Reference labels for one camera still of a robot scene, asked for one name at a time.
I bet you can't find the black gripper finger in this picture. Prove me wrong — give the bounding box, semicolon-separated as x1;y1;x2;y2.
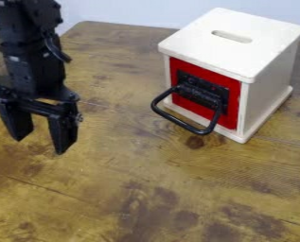
0;99;34;141
48;102;82;155

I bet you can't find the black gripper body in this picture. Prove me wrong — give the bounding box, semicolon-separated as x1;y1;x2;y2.
0;31;81;114

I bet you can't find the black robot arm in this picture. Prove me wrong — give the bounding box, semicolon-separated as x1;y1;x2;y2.
0;0;81;154

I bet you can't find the red drawer front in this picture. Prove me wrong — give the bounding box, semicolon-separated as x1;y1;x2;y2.
171;58;242;130

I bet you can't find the white wooden box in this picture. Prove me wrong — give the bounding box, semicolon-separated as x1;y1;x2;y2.
159;8;300;143

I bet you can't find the black cable loop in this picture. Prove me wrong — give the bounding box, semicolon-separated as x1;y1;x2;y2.
41;29;74;64

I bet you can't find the black metal drawer handle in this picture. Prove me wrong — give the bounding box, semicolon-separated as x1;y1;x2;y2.
151;70;230;135

